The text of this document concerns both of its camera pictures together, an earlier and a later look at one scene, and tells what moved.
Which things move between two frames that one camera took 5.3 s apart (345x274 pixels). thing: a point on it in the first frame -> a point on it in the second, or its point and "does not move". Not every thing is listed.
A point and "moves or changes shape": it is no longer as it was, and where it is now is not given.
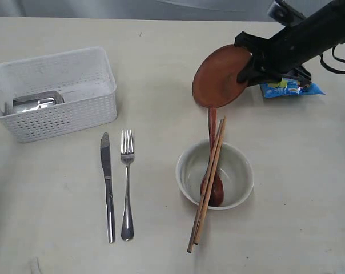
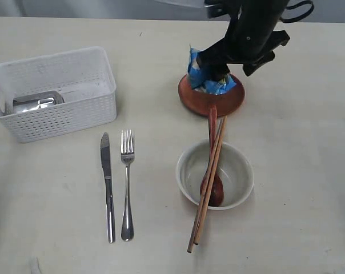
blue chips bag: x=289 y=87 -> x=201 y=83
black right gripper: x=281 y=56 -> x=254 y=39
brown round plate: x=215 y=83 moves or changes shape
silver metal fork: x=127 y=156 does not move
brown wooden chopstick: x=206 y=181 does not move
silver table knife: x=105 y=167 does not move
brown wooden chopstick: x=210 y=183 does not move
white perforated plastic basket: x=84 y=76 does not move
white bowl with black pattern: x=235 y=172 does not move
